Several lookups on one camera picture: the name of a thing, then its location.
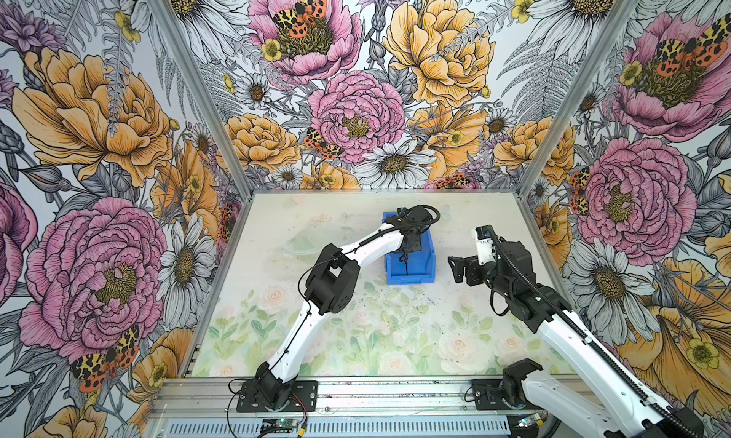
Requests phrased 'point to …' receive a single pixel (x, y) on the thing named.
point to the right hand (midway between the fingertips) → (465, 264)
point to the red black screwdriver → (406, 263)
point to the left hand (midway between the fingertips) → (405, 249)
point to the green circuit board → (280, 423)
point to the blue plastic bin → (421, 264)
